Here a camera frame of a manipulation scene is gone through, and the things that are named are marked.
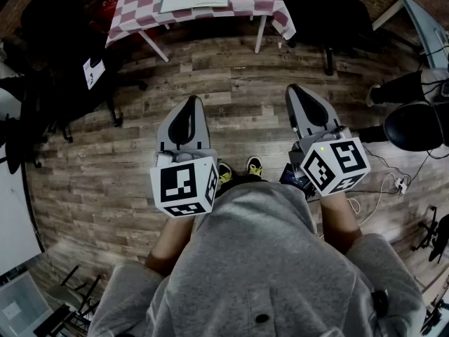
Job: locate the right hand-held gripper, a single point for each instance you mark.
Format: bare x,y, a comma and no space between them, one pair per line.
333,167

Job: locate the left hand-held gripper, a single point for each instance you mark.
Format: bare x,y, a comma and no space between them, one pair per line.
180,186

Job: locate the person's right forearm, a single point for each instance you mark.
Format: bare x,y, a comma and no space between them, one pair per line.
338,223

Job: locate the person's left forearm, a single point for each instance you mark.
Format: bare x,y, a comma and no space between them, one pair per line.
172,244

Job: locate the person's left black shoe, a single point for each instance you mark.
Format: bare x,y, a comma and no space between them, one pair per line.
225,174

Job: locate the black screen box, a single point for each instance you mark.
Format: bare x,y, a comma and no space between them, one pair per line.
294,178

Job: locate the person's right black shoe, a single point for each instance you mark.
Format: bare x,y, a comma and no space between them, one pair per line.
254,167

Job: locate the person's black trousers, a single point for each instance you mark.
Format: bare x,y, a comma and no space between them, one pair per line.
242,184

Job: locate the black office chair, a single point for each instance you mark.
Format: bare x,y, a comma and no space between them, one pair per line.
322,12
63,40
15,142

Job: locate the white paper sheet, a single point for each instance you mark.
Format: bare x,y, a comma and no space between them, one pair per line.
94,73

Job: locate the white power strip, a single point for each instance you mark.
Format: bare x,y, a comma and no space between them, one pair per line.
401,185

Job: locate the red white checkered tablecloth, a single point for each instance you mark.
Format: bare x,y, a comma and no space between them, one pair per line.
140,12

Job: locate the red box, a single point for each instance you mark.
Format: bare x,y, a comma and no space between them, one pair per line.
105,12

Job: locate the pale blue desk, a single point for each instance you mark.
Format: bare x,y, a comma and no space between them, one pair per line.
421,23

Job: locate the person's grey sweatshirt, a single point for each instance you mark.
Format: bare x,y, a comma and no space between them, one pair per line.
259,258

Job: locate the black wheeled stand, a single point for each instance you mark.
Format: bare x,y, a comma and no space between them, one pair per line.
433,234

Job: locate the white desk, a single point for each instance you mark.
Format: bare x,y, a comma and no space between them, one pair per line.
15,216

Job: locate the white cabinet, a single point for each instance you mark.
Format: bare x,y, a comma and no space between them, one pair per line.
17,307

